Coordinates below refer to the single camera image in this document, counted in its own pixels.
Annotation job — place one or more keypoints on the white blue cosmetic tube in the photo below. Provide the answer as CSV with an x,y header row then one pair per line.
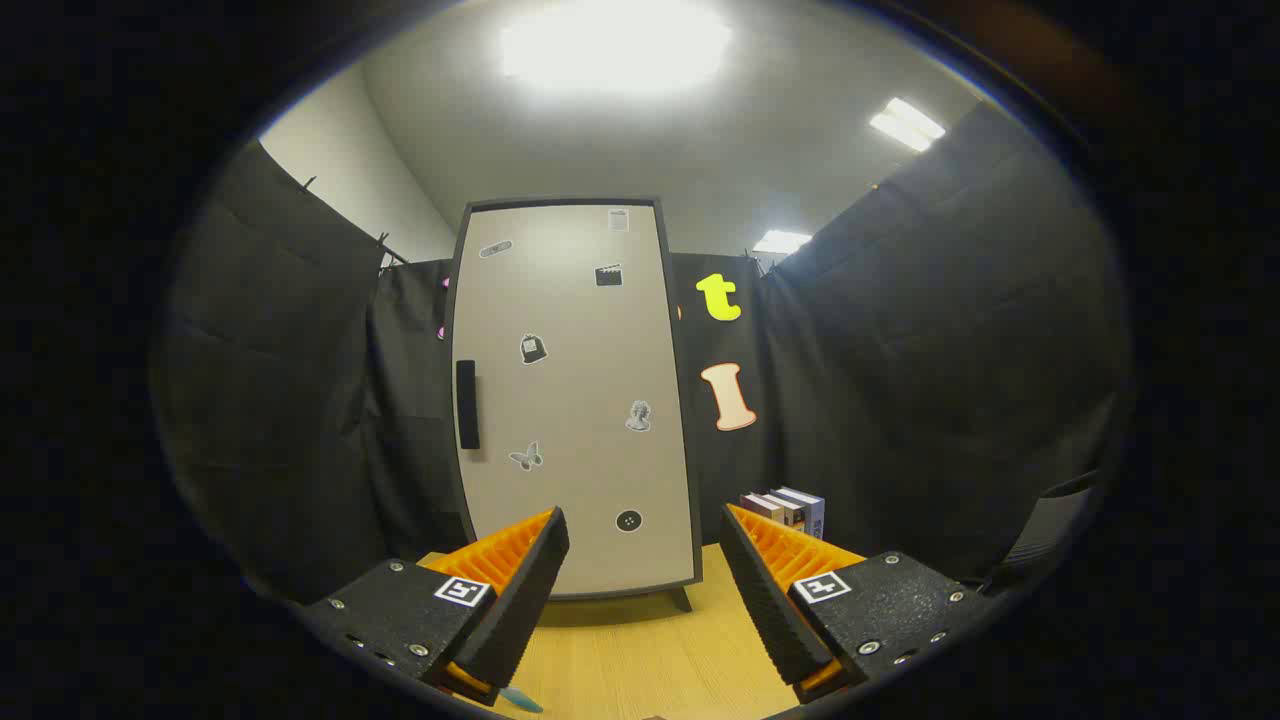
x,y
522,699

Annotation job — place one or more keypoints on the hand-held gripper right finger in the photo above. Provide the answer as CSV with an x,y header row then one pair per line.
x,y
770,610

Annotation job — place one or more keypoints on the small ceiling light panel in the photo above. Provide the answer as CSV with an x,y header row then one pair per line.
x,y
780,241

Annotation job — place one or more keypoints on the dark grey cabinet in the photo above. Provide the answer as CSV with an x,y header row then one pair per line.
x,y
690,480

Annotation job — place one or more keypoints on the white brown spine book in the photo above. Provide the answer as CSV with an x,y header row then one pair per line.
x,y
786,510

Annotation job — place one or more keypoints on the large ceiling light panel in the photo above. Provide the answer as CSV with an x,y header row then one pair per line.
x,y
615,45

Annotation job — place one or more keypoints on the black backdrop cloth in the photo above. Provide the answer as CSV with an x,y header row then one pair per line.
x,y
280,400

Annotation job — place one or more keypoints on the double strip ceiling light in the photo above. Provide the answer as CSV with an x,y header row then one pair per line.
x,y
905,122

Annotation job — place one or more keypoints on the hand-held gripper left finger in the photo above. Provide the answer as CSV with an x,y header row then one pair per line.
x,y
520,610

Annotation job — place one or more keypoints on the grey blue spine book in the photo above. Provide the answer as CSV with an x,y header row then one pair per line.
x,y
810,512

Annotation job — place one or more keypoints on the mauve cover book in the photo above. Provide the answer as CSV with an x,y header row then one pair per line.
x,y
760,506

